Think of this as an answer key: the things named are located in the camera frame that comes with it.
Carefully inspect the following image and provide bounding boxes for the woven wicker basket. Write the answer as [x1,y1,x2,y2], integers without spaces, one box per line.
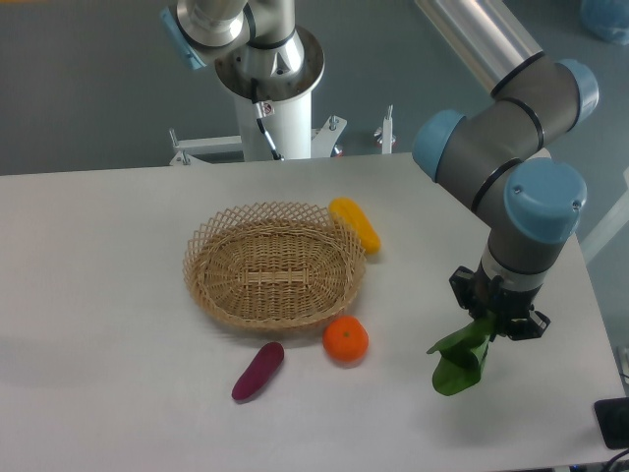
[183,202,366,333]

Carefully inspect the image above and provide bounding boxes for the blue plastic bag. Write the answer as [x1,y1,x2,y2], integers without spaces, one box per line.
[580,0,628,45]

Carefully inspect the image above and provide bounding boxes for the green leafy vegetable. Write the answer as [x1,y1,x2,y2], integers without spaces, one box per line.
[427,317,495,396]

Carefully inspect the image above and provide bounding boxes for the black device at edge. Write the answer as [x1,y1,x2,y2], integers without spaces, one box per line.
[594,397,628,449]

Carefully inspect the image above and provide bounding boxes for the yellow toy vegetable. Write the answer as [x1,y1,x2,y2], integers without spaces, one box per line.
[328,197,381,255]

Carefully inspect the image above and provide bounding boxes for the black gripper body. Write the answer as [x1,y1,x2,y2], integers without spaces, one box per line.
[475,266,541,320]

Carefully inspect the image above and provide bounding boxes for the orange tangerine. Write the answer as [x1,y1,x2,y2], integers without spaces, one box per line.
[322,316,370,364]

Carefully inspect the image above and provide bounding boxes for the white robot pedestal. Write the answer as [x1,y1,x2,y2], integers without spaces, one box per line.
[169,27,347,166]

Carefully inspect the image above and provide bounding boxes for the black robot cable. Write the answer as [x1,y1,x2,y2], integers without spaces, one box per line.
[249,78,286,162]

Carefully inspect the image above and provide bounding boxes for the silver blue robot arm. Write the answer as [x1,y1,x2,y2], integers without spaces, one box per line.
[160,1,599,340]

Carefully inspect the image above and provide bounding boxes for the purple sweet potato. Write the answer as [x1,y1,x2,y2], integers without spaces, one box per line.
[231,342,285,403]

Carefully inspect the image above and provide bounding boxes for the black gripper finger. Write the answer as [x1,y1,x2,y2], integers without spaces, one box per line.
[449,265,485,315]
[505,304,550,340]

